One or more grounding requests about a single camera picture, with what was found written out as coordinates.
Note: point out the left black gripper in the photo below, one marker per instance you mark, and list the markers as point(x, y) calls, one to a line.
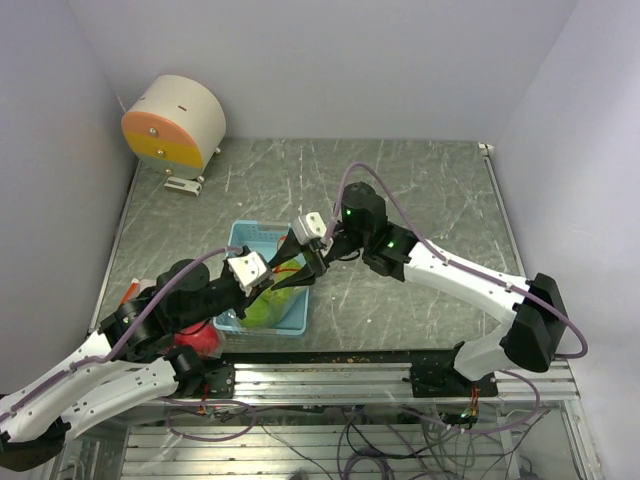
point(245, 301)

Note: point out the clear orange-zip bag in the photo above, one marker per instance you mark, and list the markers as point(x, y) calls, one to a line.
point(137, 286)
point(272, 300)

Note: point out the red tomato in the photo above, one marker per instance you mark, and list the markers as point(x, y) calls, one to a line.
point(202, 337)

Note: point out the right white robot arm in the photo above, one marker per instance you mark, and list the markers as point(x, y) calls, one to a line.
point(529, 312)

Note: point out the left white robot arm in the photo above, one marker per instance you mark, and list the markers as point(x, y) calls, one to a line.
point(133, 357)

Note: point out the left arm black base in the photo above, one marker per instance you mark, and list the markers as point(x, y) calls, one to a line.
point(200, 378)

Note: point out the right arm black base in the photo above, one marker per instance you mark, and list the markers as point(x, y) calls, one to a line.
point(432, 375)

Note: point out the light blue plastic basket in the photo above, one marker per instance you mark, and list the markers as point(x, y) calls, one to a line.
point(263, 237)

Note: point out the white slotted plastic block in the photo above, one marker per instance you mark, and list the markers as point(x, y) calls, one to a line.
point(183, 186)

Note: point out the round cream drawer box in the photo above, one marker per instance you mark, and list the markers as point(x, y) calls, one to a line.
point(175, 127)

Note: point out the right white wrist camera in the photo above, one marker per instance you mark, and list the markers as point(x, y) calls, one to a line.
point(308, 227)

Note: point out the aluminium frame rail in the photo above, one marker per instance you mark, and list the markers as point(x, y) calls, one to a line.
point(354, 382)

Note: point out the white corner bracket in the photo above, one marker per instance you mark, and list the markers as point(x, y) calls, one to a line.
point(487, 149)

